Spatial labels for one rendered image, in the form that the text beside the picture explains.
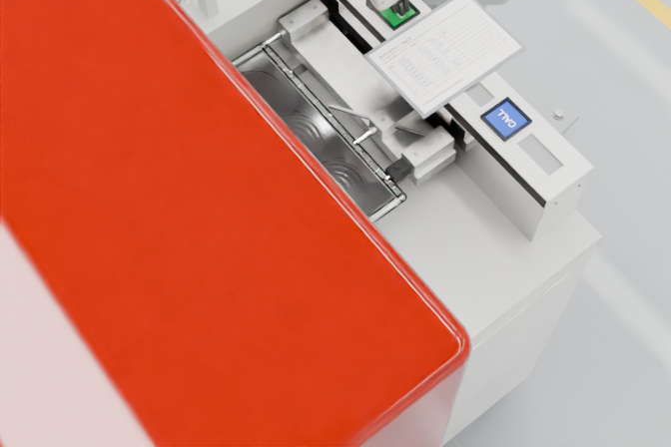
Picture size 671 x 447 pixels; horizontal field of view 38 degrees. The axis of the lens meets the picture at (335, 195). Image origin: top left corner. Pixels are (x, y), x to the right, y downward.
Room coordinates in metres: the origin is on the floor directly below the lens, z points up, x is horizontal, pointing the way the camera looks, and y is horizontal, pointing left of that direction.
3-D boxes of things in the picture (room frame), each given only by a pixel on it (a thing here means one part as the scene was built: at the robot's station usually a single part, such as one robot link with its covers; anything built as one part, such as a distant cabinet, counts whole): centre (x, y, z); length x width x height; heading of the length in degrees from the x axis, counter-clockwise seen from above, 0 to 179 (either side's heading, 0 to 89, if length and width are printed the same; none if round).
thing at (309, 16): (1.02, 0.04, 0.89); 0.08 x 0.03 x 0.03; 125
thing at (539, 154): (0.87, -0.18, 0.89); 0.55 x 0.09 x 0.14; 35
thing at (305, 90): (0.82, 0.00, 0.90); 0.38 x 0.01 x 0.01; 35
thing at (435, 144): (0.75, -0.15, 0.89); 0.08 x 0.03 x 0.03; 125
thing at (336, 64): (0.88, -0.06, 0.87); 0.36 x 0.08 x 0.03; 35
